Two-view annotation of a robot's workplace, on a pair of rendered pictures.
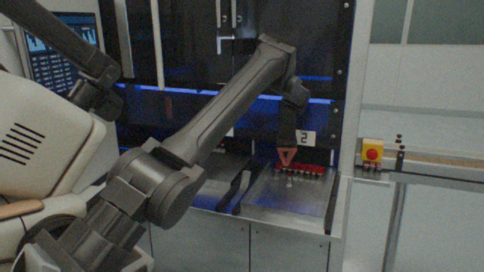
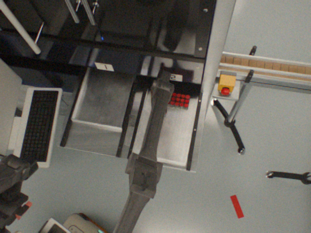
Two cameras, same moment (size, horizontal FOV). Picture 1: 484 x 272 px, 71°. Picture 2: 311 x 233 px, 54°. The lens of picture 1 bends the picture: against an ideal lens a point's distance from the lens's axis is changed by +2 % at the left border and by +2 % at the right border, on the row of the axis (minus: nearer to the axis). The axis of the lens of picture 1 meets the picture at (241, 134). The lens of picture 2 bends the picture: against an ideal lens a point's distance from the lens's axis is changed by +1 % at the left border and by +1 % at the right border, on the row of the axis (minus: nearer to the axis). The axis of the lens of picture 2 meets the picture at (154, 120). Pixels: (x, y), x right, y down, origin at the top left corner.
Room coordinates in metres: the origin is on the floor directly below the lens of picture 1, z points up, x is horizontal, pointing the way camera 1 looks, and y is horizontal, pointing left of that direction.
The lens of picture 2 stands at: (0.55, -0.15, 2.31)
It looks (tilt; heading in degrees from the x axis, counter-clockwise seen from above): 70 degrees down; 2
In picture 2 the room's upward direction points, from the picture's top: 11 degrees counter-clockwise
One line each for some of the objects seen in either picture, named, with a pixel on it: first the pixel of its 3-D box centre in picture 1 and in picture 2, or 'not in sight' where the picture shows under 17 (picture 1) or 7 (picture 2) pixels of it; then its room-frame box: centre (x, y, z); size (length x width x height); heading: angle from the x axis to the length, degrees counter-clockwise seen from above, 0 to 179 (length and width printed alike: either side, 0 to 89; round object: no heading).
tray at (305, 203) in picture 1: (292, 189); (165, 125); (1.04, -0.18, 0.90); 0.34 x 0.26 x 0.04; 160
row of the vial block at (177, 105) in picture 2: (298, 174); (170, 104); (1.14, -0.22, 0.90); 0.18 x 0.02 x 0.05; 70
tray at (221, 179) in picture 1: (215, 163); (105, 93); (1.26, 0.10, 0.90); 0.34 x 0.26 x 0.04; 160
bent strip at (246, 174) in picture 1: (240, 186); (129, 130); (1.04, 0.00, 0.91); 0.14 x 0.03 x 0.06; 159
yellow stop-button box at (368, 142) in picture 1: (371, 149); (226, 82); (1.17, -0.49, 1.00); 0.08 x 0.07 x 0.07; 160
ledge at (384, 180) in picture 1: (371, 174); (226, 86); (1.20, -0.52, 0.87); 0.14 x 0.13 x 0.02; 160
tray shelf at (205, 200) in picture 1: (249, 183); (134, 113); (1.13, -0.03, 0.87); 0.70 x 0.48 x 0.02; 70
